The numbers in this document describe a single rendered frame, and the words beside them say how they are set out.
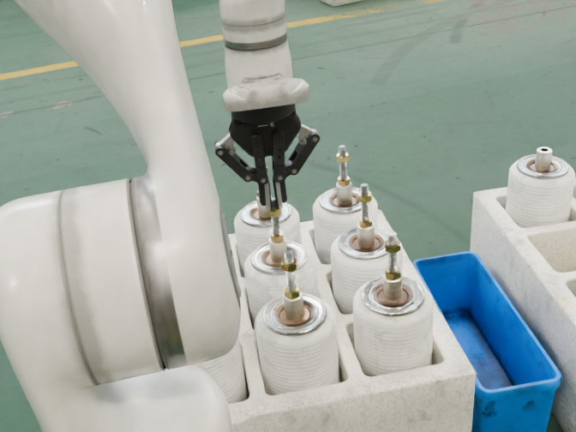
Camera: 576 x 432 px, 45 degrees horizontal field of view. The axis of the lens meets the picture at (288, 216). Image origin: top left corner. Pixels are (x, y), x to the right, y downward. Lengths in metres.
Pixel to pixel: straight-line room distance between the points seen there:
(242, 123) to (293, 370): 0.29
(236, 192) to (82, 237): 1.32
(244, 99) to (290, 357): 0.29
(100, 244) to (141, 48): 0.10
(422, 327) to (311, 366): 0.14
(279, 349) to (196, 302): 0.51
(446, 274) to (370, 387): 0.38
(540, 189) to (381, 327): 0.40
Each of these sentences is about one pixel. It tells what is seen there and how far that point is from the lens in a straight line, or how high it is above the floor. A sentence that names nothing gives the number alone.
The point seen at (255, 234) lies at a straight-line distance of 0.99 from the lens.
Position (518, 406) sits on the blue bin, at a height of 0.08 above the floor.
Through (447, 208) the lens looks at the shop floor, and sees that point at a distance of 1.51.
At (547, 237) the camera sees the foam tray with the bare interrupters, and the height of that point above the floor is 0.17.
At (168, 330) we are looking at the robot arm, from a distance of 0.30.
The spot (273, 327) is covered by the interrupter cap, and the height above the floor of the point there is 0.25.
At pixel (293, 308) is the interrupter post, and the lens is 0.81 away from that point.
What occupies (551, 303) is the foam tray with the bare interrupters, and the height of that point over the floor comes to 0.17.
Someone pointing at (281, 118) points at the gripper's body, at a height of 0.46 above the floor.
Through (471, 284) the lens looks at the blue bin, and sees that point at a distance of 1.19.
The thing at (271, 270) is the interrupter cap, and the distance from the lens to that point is 0.90.
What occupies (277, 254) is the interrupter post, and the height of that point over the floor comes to 0.27.
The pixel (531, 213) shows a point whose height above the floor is 0.20.
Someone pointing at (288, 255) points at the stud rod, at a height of 0.34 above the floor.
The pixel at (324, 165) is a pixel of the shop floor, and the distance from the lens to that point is 1.69.
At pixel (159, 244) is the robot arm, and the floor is 0.62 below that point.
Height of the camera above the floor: 0.77
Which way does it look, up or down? 31 degrees down
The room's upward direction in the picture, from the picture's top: 6 degrees counter-clockwise
